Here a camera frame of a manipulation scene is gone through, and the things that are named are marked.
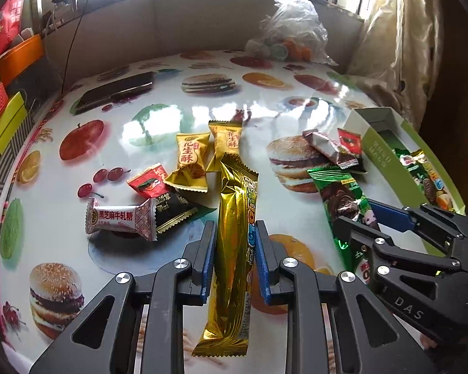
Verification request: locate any red candy packet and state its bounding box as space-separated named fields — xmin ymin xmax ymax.
xmin=337 ymin=128 xmax=367 ymax=175
xmin=127 ymin=163 xmax=171 ymax=199

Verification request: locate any yellow green box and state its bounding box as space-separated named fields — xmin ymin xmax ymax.
xmin=0 ymin=92 xmax=27 ymax=157

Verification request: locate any yellow peanut crisp packet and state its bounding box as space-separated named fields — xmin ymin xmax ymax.
xmin=206 ymin=121 xmax=242 ymax=172
xmin=165 ymin=132 xmax=210 ymax=193

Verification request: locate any black gold candy packet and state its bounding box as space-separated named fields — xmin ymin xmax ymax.
xmin=154 ymin=192 xmax=197 ymax=234

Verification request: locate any brown white nougat candy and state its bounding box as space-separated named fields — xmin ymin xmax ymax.
xmin=303 ymin=129 xmax=362 ymax=170

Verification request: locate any red snack bag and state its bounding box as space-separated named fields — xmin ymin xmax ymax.
xmin=0 ymin=0 xmax=24 ymax=55

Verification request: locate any green chocolate biscuit packet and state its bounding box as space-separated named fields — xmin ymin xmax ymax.
xmin=307 ymin=164 xmax=380 ymax=284

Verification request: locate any green white cardboard box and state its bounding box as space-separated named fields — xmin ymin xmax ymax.
xmin=344 ymin=107 xmax=466 ymax=215

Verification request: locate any long gold snack bar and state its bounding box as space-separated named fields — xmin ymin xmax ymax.
xmin=193 ymin=154 xmax=259 ymax=357

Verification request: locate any green Milo packet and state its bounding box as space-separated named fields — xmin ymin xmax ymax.
xmin=394 ymin=149 xmax=454 ymax=211

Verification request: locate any black cable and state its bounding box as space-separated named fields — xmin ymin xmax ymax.
xmin=61 ymin=0 xmax=93 ymax=96

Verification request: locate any black smartphone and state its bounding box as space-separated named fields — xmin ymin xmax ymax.
xmin=73 ymin=72 xmax=154 ymax=115

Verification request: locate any clear plastic bag with items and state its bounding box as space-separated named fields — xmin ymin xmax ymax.
xmin=245 ymin=0 xmax=336 ymax=66

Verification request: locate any white sesame nougat candy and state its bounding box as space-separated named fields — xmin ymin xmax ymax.
xmin=85 ymin=199 xmax=157 ymax=242

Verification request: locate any beige patterned curtain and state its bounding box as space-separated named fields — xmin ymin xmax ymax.
xmin=346 ymin=0 xmax=444 ymax=130

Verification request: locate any orange box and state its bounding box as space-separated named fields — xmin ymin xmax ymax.
xmin=0 ymin=35 xmax=45 ymax=87

